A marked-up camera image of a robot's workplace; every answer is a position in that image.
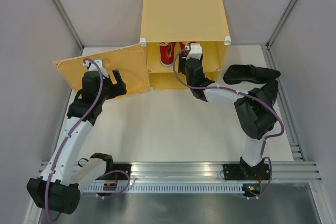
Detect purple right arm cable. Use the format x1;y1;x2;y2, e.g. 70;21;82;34
173;46;286;201

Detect aluminium corner frame post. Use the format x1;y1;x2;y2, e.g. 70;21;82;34
51;0;84;51

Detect black patent loafer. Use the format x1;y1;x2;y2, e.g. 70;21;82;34
223;65;281;85
257;80;278;107

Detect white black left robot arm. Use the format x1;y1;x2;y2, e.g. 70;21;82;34
27;70;127;222

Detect yellow plastic shoe cabinet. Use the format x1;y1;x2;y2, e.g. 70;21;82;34
139;0;232;90

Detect yellow cabinet door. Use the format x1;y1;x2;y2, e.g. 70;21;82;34
53;44;150;97

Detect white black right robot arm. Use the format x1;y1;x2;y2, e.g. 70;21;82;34
173;52;281;180

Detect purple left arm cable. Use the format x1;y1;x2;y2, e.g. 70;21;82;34
44;58;103;222

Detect white slotted cable duct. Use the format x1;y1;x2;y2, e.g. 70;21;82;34
84;182;244;194

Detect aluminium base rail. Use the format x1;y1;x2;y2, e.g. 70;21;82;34
34;161;323;183

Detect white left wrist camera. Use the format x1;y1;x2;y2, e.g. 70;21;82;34
83;58;109;78

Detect right aluminium corner post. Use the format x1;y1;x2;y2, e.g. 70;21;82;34
265;0;298;49

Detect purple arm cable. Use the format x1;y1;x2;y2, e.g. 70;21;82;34
44;58;103;222
173;46;286;201

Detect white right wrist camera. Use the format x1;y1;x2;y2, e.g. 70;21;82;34
185;43;203;60

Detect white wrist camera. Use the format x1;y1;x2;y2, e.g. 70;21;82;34
185;43;203;60
83;58;109;78

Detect red canvas sneaker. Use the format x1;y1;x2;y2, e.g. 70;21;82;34
158;42;176;67
179;41;192;57

